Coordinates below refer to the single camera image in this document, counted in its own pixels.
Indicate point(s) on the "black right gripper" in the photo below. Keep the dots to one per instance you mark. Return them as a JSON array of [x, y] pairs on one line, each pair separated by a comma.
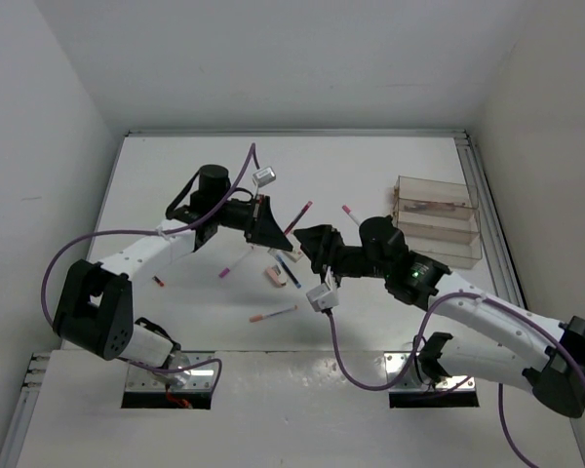
[[321, 244]]

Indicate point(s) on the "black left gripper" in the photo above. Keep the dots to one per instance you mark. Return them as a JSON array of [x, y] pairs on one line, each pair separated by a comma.
[[260, 227]]

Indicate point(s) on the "pink capped white marker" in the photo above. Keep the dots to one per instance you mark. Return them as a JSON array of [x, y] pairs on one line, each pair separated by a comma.
[[298, 218]]

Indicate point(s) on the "blue gel pen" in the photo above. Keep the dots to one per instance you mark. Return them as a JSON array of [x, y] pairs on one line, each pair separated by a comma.
[[288, 271]]

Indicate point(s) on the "red gel pen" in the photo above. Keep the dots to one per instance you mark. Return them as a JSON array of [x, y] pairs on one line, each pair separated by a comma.
[[431, 208]]

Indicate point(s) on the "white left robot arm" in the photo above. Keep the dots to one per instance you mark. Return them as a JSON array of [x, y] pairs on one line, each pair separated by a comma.
[[96, 308]]

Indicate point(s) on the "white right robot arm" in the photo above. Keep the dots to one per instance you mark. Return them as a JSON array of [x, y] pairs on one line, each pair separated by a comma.
[[541, 355]]

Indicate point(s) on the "small beige eraser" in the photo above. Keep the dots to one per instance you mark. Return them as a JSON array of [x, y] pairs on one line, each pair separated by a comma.
[[295, 255]]

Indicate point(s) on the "pink correction tape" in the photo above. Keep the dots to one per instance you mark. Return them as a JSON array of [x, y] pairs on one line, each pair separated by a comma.
[[276, 276]]

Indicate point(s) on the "magenta capped white marker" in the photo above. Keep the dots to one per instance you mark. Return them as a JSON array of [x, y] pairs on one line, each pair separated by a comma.
[[228, 269]]

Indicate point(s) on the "orange capped marker front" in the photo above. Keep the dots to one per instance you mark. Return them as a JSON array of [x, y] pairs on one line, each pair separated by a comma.
[[261, 317]]

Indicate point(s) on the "red pen at left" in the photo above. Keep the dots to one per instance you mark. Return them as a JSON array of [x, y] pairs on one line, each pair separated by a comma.
[[158, 281]]

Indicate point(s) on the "clear acrylic tiered organizer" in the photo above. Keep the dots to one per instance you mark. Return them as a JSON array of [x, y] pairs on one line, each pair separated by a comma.
[[453, 239]]

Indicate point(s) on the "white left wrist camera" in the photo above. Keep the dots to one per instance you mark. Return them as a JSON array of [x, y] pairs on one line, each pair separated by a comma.
[[263, 176]]

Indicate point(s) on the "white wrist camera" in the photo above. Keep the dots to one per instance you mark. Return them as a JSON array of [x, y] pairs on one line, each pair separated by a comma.
[[263, 176], [324, 296]]

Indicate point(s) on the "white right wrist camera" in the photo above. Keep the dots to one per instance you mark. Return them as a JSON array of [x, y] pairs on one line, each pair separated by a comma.
[[324, 296]]

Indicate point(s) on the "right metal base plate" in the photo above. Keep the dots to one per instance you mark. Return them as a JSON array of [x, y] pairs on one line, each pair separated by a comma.
[[414, 383]]

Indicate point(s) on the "metal base plate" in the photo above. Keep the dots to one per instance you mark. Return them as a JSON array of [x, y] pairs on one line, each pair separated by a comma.
[[414, 383], [193, 373]]

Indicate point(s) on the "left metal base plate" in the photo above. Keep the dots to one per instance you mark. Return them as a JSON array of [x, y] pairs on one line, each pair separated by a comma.
[[193, 373]]

